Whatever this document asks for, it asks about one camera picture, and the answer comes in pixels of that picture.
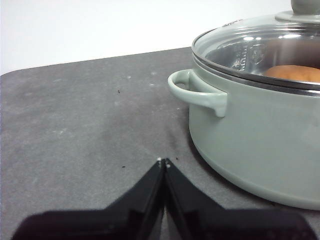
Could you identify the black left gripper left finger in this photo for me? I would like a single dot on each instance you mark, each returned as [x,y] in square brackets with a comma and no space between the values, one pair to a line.
[112,225]

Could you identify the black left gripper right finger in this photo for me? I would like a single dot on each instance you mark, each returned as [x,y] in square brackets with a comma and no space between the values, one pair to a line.
[225,225]

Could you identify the brown potato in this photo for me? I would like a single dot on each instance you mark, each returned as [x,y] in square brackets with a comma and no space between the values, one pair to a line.
[292,73]

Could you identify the glass lid with green knob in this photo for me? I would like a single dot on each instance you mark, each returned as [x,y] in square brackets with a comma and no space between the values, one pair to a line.
[237,50]

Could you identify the pale green electric cooking pot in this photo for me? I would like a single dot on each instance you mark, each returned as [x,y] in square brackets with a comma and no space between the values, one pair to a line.
[250,150]

